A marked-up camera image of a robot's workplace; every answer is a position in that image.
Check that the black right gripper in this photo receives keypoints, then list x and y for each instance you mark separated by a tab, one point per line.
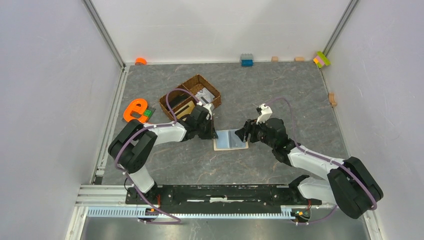
253	127

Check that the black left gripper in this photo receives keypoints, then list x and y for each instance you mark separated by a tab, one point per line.
211	134

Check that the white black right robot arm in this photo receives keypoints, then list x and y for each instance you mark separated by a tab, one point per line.
346	183

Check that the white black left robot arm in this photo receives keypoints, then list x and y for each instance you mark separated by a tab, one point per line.
133	145

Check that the grey card in holder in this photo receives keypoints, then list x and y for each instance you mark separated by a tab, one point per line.
235	143

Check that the silver white card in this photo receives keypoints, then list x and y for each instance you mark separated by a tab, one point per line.
204	96

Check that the small green brick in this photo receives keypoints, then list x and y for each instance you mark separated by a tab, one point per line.
149	112

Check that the orange plastic letter toy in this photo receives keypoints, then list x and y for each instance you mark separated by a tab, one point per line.
135	111

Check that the blue toy brick stack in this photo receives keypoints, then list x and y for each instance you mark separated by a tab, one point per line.
246	60

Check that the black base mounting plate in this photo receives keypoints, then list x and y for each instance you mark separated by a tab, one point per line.
226	198

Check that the orange round cap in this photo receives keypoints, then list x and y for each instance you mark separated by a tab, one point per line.
140	61

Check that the curved wooden block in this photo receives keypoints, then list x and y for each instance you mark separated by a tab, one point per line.
332	99

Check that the green pink yellow brick stack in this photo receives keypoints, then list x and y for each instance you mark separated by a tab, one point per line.
321	60

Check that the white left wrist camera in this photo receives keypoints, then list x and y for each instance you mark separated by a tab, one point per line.
210	107

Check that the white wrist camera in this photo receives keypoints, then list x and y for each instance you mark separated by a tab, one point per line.
210	107
264	112

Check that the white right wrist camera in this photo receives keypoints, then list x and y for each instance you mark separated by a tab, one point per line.
264	112

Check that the aluminium frame rail right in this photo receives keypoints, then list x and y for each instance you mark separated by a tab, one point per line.
350	8

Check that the aluminium frame rail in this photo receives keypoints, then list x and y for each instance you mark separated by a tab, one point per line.
350	8
92	11

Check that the aluminium frame rail left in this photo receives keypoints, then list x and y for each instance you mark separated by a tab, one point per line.
92	11

